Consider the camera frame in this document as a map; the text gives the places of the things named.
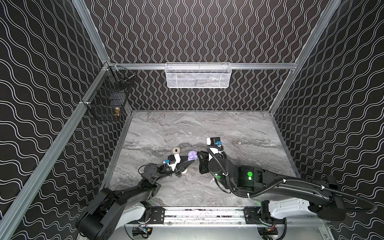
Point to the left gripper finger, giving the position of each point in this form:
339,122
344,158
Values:
184,159
185,165

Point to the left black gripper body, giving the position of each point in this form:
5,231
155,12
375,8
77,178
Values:
179,165

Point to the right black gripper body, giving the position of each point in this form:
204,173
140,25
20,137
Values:
204,162

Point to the purple round charging case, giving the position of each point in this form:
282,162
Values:
192,156

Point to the beige earbud charging case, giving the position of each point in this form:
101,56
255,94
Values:
176,150

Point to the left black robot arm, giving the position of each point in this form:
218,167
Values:
145,190

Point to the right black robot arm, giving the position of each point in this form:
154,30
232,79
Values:
320,197

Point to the brass knob in basket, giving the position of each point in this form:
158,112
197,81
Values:
117,111

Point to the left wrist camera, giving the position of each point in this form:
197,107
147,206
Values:
172,161

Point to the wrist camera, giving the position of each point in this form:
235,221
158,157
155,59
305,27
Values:
215,144
172,161

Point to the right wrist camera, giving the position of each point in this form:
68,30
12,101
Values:
215,144

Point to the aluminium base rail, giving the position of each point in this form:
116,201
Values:
204,214

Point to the white wire mesh basket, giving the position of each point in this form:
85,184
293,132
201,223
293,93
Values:
194,75

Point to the black wire basket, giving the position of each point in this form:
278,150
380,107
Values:
111,92

